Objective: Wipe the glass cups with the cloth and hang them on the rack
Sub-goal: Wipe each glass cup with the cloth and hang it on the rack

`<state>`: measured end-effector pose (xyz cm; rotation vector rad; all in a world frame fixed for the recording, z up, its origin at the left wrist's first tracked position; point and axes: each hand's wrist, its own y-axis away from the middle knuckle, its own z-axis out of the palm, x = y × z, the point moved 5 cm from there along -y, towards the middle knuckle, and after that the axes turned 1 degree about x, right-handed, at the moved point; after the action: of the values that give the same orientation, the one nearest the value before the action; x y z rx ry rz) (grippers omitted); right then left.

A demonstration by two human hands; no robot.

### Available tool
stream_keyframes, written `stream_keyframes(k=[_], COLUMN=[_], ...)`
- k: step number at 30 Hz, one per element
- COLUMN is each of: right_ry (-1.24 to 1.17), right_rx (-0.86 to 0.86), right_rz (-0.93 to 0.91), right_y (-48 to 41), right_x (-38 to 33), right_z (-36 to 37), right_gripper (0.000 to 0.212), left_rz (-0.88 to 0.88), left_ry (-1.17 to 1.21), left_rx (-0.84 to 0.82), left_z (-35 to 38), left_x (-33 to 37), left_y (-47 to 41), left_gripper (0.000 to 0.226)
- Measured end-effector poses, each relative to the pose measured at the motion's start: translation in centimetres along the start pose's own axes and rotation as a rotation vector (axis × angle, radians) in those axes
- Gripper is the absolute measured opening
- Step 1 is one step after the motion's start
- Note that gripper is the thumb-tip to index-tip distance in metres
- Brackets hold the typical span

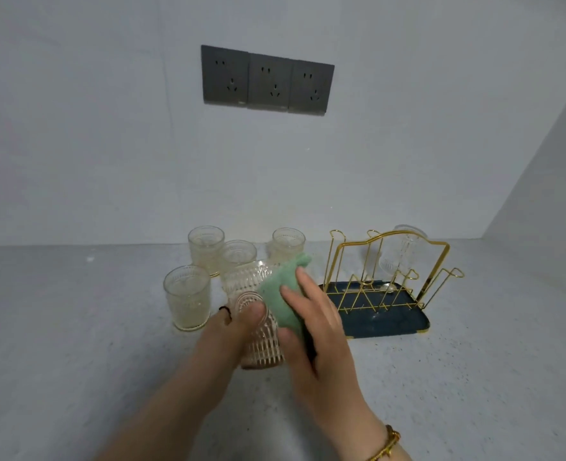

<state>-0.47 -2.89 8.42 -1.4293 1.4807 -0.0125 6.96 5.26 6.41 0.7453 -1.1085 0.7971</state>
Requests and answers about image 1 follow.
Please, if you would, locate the person's right hand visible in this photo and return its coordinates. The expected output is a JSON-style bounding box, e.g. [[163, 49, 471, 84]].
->
[[277, 267, 385, 447]]

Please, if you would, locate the person's left hand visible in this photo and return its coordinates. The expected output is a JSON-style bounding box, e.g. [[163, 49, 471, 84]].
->
[[190, 301, 268, 385]]

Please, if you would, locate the cluster of embossed glasses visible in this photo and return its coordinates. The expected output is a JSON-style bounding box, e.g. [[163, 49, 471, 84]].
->
[[163, 225, 307, 332]]

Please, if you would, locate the green cloth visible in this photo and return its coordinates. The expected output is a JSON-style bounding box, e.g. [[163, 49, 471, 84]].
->
[[256, 252, 315, 351]]

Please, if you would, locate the gold wire cup rack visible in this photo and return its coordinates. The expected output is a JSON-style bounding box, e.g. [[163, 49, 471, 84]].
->
[[317, 229, 465, 341]]

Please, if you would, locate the single embossed clear glass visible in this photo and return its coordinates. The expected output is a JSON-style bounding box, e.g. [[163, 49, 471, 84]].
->
[[220, 260, 286, 370], [378, 224, 429, 280]]

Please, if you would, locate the person's left forearm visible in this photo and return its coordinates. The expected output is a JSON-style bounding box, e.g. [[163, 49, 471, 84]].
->
[[95, 374, 236, 461]]

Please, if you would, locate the gold bracelet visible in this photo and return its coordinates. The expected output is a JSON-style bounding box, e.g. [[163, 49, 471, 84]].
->
[[367, 425, 401, 461]]

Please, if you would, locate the grey wall socket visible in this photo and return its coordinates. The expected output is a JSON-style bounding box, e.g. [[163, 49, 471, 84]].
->
[[201, 44, 251, 107], [288, 60, 336, 116], [247, 53, 293, 111]]

